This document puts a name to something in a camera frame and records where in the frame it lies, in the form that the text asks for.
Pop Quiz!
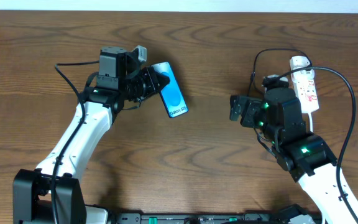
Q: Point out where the blue Galaxy smartphone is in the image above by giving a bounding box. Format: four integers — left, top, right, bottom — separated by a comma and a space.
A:
152, 62, 188, 118

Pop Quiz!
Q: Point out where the black USB charging cable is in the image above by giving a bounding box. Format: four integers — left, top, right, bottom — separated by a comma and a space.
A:
247, 48, 313, 156

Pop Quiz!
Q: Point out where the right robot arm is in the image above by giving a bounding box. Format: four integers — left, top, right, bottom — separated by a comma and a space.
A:
229, 88, 358, 223

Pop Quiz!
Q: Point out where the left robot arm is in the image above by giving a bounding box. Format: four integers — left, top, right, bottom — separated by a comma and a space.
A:
13, 45, 170, 223

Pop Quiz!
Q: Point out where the white USB charger adapter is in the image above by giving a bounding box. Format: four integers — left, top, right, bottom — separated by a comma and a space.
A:
290, 56, 311, 71

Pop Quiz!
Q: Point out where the white power strip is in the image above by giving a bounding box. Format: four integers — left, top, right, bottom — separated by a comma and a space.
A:
291, 70, 319, 114

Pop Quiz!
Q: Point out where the black left camera cable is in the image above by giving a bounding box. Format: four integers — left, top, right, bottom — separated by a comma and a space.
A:
50, 60, 101, 224

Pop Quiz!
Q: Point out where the black camera cable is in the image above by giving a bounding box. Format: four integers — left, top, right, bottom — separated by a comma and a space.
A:
278, 66, 358, 224
50, 60, 101, 224

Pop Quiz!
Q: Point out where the black right camera cable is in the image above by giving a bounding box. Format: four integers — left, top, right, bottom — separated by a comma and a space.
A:
278, 66, 358, 224

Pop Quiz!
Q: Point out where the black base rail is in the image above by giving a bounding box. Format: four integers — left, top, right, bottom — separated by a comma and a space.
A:
85, 203, 323, 224

